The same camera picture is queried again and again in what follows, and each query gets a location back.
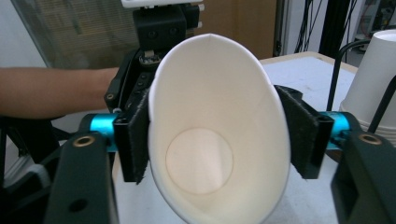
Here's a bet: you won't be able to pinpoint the stack of white paper cups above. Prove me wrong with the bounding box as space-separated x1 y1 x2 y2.
339 29 396 147

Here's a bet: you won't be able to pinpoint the single white paper cup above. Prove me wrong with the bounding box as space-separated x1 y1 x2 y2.
148 33 292 224

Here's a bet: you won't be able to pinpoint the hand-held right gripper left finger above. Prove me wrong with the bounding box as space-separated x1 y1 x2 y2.
113 89 151 185

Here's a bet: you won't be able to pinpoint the black metal stand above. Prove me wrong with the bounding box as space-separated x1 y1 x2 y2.
318 0 354 54

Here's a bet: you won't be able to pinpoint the hanging black cables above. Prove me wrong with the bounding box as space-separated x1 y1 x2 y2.
293 0 323 54

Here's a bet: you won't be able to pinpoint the brown board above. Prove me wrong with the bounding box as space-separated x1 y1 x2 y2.
194 0 278 61

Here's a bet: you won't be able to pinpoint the dark metal frame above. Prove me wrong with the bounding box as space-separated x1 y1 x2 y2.
0 115 82 224

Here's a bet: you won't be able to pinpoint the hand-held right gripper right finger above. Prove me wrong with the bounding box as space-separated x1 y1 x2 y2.
275 85 334 180

